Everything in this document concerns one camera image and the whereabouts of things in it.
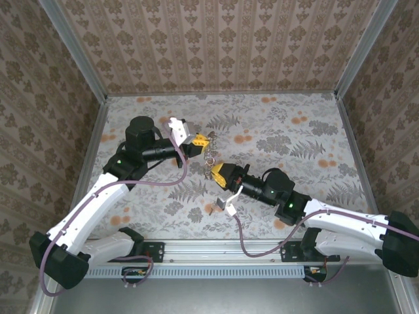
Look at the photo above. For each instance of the key with purple cap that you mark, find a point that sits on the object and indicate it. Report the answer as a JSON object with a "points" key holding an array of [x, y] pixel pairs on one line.
{"points": [[212, 210]]}

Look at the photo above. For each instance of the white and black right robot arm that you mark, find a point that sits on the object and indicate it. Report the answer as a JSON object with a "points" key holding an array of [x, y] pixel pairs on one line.
{"points": [[343, 220]]}

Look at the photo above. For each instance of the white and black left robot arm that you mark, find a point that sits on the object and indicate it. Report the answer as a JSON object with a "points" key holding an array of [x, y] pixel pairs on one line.
{"points": [[88, 209]]}

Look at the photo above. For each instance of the grey metal panel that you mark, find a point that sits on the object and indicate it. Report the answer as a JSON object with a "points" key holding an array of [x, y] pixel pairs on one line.
{"points": [[222, 297]]}

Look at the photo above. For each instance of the aluminium frame rail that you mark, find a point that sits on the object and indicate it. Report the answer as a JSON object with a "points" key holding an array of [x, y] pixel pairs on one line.
{"points": [[406, 296], [95, 131], [356, 147], [39, 302], [222, 94]]}

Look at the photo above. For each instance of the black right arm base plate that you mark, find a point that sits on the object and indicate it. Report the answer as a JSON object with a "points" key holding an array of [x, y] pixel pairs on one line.
{"points": [[288, 252]]}

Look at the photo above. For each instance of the wide aluminium mounting rail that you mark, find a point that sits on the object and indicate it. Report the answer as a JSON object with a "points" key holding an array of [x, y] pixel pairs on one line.
{"points": [[222, 248]]}

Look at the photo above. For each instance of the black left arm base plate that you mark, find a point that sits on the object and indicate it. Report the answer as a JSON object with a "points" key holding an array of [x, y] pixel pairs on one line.
{"points": [[157, 252]]}

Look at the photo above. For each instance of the aluminium frame post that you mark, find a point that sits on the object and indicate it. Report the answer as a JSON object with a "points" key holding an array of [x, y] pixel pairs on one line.
{"points": [[367, 49], [72, 49]]}

